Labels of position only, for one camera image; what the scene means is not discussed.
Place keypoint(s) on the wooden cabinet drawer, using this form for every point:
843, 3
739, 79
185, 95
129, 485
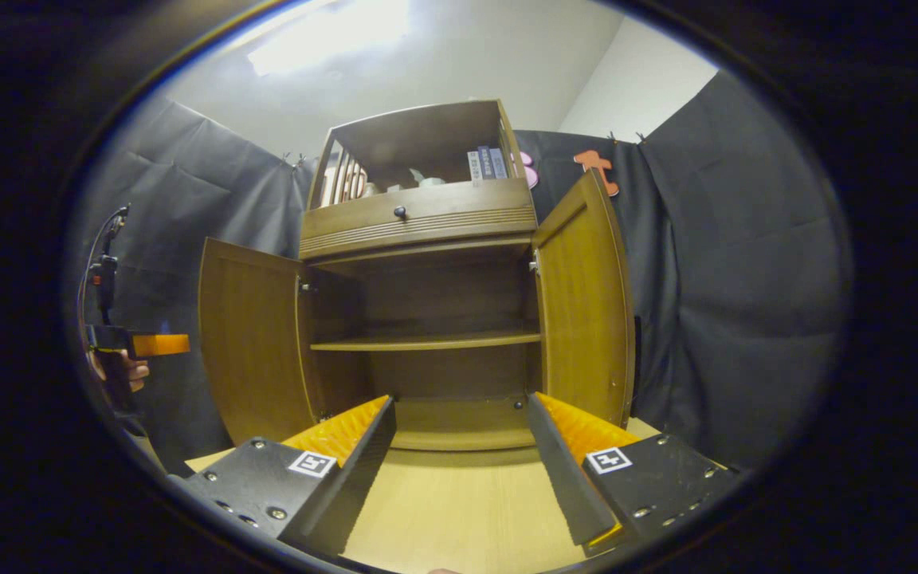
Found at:
443, 209

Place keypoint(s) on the wooden double-door shoe cabinet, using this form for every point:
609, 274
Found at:
427, 215

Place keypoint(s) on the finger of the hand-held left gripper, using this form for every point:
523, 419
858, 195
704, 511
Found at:
160, 345

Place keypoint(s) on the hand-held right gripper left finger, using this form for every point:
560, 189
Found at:
355, 478

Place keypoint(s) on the wooden inner cabinet shelf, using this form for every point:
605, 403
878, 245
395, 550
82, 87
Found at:
427, 342

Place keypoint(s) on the light blue book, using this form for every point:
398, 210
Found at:
498, 163

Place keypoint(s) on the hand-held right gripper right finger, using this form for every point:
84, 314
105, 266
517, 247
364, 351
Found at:
566, 478

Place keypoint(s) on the thin white utensil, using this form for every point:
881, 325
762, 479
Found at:
417, 175

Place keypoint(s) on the wooden cabinet door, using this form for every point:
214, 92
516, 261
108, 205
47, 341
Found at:
256, 343
586, 303

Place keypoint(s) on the black backdrop cloth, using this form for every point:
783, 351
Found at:
746, 303

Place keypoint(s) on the small white jar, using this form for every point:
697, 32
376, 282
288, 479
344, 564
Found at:
369, 190

